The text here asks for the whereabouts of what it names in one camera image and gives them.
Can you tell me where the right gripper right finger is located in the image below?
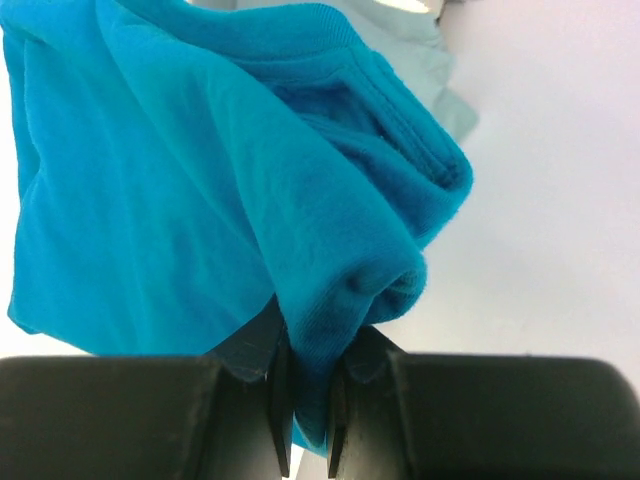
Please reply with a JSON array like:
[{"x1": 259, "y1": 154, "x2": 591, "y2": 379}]
[{"x1": 327, "y1": 326, "x2": 639, "y2": 480}]

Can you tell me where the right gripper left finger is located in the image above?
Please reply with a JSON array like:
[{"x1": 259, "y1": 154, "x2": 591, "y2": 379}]
[{"x1": 1, "y1": 301, "x2": 292, "y2": 480}]

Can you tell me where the bright blue t shirt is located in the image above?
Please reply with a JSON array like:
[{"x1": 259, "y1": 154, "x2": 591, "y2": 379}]
[{"x1": 1, "y1": 1, "x2": 473, "y2": 455}]

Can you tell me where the folded teal t shirt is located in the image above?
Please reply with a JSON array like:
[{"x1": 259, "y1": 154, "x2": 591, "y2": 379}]
[{"x1": 332, "y1": 1, "x2": 478, "y2": 142}]

